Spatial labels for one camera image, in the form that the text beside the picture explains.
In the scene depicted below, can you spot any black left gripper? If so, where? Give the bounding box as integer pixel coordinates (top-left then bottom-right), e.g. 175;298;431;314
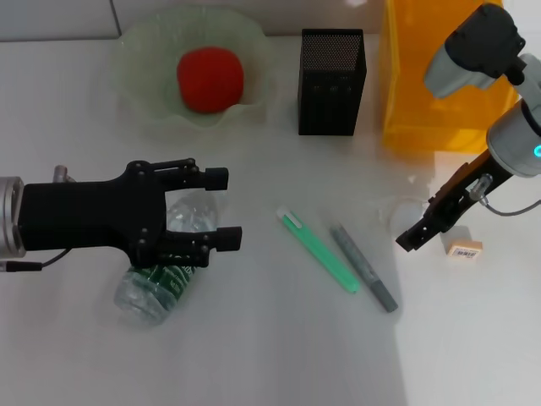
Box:
19;159;170;268

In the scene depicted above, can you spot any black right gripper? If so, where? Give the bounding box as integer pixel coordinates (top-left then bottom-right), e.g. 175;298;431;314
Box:
396;148;515;253

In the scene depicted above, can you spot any white paper ball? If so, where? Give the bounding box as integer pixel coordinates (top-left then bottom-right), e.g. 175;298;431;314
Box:
377;195;430;239

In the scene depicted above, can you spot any tan eraser with barcode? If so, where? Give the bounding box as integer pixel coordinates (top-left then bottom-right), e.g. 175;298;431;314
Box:
445;239;484;262

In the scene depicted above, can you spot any grey marker pen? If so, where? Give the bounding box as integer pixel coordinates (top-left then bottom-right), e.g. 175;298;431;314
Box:
329;225;399;313

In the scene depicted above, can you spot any green pen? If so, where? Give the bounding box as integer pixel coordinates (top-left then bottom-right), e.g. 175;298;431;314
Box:
276;206;361;294

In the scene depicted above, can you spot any clear green-label water bottle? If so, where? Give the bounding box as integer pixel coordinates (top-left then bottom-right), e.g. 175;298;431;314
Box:
113;192;223;326

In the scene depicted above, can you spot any green glass fruit plate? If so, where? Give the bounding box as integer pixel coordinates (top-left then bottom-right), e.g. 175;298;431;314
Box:
110;8;271;130

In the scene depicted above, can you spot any black mesh pen holder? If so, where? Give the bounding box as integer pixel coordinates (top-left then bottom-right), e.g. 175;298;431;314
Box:
298;28;367;137

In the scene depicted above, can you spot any yellow plastic bin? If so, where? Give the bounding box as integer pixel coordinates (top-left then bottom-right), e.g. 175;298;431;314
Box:
379;0;522;152

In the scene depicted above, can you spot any left gripper cable with plug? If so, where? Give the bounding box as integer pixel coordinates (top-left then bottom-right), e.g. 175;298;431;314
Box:
0;164;76;274

